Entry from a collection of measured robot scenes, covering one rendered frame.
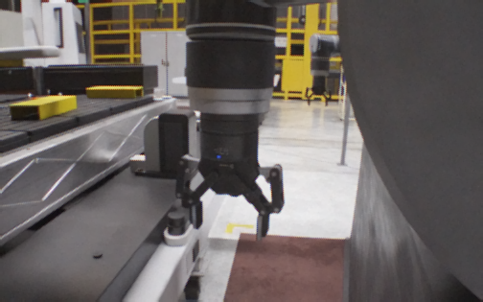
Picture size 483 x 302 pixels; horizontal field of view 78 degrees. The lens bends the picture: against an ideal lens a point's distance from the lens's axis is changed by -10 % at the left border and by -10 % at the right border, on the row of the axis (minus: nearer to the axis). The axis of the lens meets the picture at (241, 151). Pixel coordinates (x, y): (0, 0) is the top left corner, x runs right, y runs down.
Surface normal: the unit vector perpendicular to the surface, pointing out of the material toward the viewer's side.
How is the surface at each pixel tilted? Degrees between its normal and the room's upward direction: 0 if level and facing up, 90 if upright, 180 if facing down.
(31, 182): 90
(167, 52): 90
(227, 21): 90
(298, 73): 90
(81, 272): 0
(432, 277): 0
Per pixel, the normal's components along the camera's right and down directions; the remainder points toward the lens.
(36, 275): 0.02, -0.96
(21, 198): 0.99, 0.06
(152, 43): -0.13, 0.25
